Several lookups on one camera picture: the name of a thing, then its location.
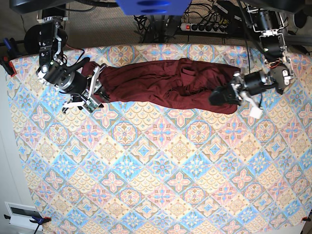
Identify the dark red t-shirt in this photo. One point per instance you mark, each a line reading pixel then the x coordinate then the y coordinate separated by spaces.
pixel 178 84

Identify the blue orange clamp upper left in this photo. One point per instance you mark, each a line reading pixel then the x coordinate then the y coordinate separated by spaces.
pixel 5 61

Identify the white wall vent box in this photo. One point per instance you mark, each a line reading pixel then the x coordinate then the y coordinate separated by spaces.
pixel 20 215

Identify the white power strip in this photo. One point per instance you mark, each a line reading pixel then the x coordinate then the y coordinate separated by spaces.
pixel 202 28

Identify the blue orange clamp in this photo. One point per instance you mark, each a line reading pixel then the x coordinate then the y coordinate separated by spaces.
pixel 5 61
pixel 37 220

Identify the orange clamp lower right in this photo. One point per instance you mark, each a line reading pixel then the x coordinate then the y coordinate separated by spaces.
pixel 306 219

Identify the black round stool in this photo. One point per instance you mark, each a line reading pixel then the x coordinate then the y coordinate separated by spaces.
pixel 31 39

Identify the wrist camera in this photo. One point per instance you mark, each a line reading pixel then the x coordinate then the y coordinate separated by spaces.
pixel 256 112
pixel 91 105

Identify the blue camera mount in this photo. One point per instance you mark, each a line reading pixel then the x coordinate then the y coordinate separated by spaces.
pixel 153 7

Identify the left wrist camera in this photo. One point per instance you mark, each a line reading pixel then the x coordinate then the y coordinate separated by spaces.
pixel 256 112

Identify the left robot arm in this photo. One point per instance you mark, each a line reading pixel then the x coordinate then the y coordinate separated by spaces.
pixel 264 28

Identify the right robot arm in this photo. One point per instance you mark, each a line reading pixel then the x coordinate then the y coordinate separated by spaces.
pixel 53 68

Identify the patterned tablecloth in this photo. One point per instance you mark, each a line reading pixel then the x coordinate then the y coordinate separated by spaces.
pixel 138 168

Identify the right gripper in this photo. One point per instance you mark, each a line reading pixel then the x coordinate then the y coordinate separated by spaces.
pixel 81 88

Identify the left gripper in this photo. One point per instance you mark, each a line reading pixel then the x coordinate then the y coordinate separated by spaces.
pixel 241 88

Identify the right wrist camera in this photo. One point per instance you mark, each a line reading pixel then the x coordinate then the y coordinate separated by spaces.
pixel 91 105

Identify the blue orange clamp lower left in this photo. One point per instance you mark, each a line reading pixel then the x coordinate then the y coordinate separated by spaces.
pixel 37 220

